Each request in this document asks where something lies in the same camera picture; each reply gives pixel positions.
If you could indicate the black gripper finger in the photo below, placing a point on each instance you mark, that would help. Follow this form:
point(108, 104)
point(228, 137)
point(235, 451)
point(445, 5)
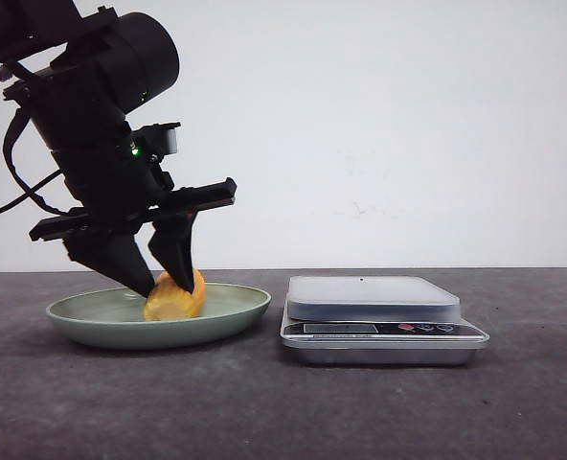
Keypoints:
point(114, 256)
point(171, 246)

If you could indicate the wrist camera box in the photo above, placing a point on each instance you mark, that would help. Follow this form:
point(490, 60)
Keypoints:
point(159, 139)

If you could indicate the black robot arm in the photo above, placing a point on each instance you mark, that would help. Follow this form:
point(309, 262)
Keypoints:
point(75, 78)

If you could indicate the silver digital kitchen scale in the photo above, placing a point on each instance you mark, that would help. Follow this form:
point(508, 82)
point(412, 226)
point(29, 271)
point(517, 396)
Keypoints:
point(376, 320)

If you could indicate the green round plate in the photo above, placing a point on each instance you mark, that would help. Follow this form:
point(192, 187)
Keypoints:
point(115, 318)

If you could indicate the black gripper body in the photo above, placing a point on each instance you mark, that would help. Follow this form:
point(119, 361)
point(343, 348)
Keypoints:
point(121, 186)

